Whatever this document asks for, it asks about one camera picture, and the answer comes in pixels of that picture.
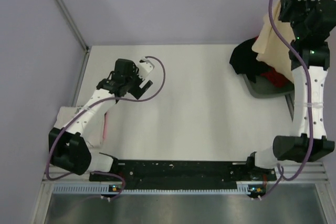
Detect grey plastic tray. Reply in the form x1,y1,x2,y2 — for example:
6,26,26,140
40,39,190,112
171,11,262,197
242,74,295,99

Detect grey slotted cable duct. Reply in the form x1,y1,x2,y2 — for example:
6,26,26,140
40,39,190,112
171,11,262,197
53,184,265,195

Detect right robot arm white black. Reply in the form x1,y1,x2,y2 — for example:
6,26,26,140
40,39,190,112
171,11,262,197
245,0,335,180

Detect cream yellow t shirt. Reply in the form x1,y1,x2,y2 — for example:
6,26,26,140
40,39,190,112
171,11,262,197
251,1,295,82

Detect red t shirt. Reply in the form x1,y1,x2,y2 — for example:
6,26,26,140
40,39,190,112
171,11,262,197
261,67,291,88

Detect white printed folded shirt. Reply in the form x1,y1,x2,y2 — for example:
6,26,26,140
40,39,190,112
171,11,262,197
54,106,105,148

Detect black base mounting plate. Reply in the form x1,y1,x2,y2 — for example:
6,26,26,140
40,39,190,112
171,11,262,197
89,158,278,190

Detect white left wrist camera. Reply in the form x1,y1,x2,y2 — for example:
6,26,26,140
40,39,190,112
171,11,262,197
136,57,155,80

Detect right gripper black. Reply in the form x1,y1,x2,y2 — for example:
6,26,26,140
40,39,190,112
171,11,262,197
275,0,318,39

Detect black t shirt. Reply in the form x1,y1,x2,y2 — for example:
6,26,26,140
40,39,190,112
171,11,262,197
229,37,270,83

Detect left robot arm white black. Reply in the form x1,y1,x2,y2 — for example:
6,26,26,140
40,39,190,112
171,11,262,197
48,58,154,180

